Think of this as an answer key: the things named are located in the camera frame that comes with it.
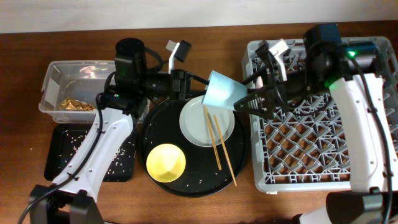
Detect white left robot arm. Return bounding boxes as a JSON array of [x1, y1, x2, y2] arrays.
[[18, 38, 209, 223]]

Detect grey dishwasher rack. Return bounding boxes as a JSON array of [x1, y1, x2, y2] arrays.
[[241, 36, 397, 194]]

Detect round black tray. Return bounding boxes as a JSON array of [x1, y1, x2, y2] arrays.
[[137, 100, 233, 197]]

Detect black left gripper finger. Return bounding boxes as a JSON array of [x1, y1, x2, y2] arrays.
[[186, 90, 206, 97], [185, 72, 210, 85]]

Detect yellow bowl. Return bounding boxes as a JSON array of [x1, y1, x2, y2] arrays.
[[146, 144, 187, 183]]

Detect grey plate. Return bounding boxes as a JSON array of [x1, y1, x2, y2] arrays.
[[179, 96, 235, 147]]

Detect clear plastic bin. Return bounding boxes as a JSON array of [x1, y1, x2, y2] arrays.
[[39, 60, 116, 123]]

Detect blue cup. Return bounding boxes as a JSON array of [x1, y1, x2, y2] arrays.
[[202, 70, 248, 111]]

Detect food scraps and rice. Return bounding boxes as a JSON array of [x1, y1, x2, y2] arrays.
[[56, 130, 135, 182]]

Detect gold snack wrapper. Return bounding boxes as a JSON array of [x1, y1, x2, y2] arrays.
[[59, 98, 95, 111]]

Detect wooden chopstick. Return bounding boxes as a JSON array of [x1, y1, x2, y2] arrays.
[[213, 114, 237, 187], [203, 105, 222, 170]]

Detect black rectangular tray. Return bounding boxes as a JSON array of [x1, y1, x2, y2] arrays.
[[44, 123, 137, 182]]

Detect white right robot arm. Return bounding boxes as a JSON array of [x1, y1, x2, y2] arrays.
[[234, 24, 397, 223]]

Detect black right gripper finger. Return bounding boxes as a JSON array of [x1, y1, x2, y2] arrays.
[[234, 86, 277, 119], [241, 73, 263, 85]]

